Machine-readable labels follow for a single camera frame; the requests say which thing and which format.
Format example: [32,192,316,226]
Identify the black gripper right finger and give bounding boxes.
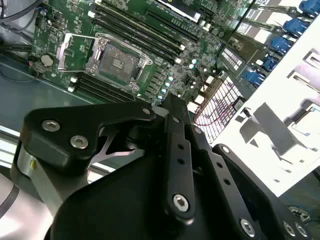
[179,96,313,240]

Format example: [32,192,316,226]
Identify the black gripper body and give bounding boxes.
[49,153,241,240]

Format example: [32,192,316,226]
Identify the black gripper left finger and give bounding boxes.
[11,92,198,222]

